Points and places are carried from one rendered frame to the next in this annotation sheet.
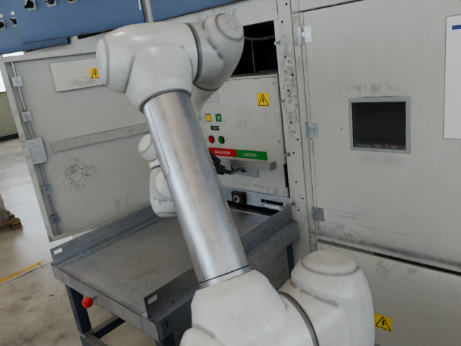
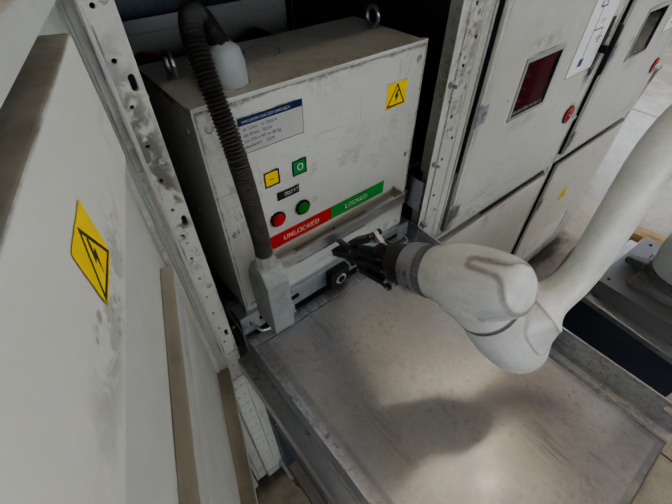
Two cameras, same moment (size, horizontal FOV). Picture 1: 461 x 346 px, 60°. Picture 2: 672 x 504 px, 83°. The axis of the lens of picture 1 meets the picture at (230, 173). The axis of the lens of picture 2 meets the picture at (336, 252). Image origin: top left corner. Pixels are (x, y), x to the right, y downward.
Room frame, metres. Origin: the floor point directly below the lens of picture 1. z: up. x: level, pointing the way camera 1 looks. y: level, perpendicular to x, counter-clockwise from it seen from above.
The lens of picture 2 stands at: (1.53, 0.62, 1.63)
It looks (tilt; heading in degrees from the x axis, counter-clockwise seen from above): 45 degrees down; 277
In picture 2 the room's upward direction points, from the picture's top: straight up
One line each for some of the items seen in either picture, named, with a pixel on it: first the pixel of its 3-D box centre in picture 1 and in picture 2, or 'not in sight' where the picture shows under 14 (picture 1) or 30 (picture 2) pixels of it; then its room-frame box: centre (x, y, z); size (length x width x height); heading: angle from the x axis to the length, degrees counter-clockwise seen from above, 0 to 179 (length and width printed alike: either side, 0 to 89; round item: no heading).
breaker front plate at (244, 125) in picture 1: (234, 139); (332, 190); (1.61, -0.03, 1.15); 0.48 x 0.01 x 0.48; 46
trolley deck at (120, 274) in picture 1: (178, 249); (443, 394); (1.34, 0.23, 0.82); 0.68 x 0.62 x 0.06; 136
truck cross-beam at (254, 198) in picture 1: (243, 194); (328, 266); (1.63, -0.04, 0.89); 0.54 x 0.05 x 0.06; 46
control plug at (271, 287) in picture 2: not in sight; (271, 291); (1.71, 0.17, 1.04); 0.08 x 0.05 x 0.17; 136
